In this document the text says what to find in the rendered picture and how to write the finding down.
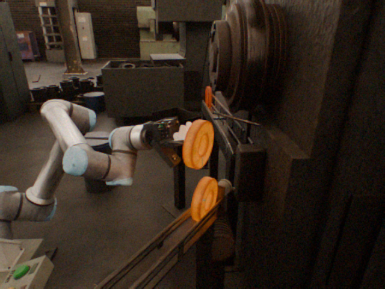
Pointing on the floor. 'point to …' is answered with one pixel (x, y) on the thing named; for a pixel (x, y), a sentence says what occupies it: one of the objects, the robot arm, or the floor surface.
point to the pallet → (64, 92)
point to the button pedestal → (39, 274)
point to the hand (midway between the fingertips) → (198, 138)
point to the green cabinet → (11, 71)
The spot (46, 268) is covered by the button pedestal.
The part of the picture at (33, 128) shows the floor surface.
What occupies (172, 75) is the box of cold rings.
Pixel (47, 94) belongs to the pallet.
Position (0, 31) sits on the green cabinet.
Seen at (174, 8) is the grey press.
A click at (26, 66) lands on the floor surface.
